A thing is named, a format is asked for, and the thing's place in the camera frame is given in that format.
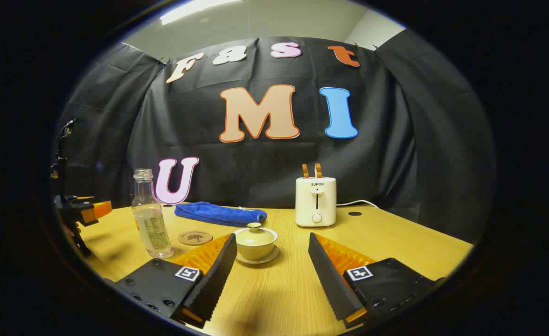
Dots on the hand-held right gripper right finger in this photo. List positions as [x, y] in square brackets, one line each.
[330, 280]

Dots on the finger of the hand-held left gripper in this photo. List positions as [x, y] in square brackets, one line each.
[98, 210]

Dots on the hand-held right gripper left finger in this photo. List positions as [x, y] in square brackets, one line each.
[216, 275]

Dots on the round cork coaster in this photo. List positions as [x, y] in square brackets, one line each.
[195, 238]

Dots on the cream ceramic teacup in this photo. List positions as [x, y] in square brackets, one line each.
[255, 249]

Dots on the clear plastic water bottle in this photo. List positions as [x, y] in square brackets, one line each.
[153, 228]

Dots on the cream ceramic saucer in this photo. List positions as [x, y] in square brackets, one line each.
[269, 257]

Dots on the blue folded towel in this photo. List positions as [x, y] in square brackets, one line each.
[218, 213]

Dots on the cream toaster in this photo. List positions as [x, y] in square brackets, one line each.
[316, 200]

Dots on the toast slice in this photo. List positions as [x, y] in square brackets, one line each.
[305, 171]
[318, 170]

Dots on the black backdrop cloth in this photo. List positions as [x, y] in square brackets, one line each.
[255, 158]

